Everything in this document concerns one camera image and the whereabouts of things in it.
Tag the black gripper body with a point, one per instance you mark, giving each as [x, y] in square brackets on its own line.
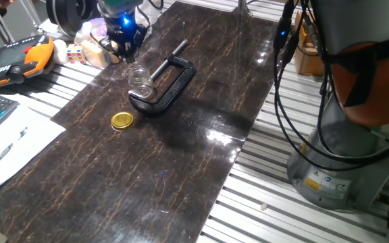
[125, 30]

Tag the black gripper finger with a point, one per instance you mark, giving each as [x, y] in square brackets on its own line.
[113, 47]
[129, 55]

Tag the gold jar lid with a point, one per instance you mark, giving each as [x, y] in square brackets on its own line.
[122, 121]

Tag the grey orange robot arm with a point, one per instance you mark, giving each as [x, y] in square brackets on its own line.
[350, 152]

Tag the small glass jar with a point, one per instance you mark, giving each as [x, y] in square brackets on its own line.
[140, 82]

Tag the bystander's hand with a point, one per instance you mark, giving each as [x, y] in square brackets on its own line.
[2, 2]

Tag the plastic bag of sponges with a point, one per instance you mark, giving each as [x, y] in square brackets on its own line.
[93, 50]

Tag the clear plastic bag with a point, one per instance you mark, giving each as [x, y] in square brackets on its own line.
[150, 15]

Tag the Rubik's cube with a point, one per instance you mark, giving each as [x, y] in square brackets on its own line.
[76, 54]

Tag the black filament spool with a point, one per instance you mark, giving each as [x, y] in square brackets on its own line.
[69, 15]

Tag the black C-clamp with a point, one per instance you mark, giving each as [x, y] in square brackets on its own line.
[167, 98]

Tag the orange black teach pendant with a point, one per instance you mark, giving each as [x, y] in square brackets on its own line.
[12, 64]

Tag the dark marble pattern mat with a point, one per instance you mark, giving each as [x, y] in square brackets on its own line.
[130, 162]

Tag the white paper sheet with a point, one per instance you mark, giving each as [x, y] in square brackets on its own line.
[22, 145]

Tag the black pen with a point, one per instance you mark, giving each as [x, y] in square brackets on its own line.
[10, 146]

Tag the brown cardboard box with inserts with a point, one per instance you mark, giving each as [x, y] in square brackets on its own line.
[307, 60]

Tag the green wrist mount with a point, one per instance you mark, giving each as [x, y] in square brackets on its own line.
[120, 6]

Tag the thin aluminium post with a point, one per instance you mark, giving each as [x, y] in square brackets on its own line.
[242, 6]

